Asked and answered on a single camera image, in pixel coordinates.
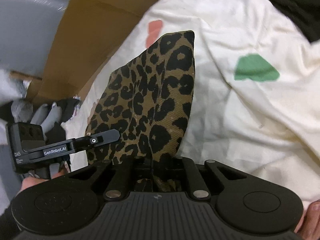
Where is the white printed cloth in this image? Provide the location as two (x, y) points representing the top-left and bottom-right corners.
(63, 0), (319, 204)

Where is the person's right hand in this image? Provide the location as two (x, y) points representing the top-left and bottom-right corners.
(295, 200), (320, 240)

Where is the leopard print garment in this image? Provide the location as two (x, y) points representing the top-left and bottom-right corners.
(86, 30), (195, 192)

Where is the person's left hand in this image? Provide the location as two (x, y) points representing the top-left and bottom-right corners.
(19, 170), (68, 193)

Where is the brown cardboard box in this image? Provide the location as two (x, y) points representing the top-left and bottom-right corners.
(26, 0), (158, 105)

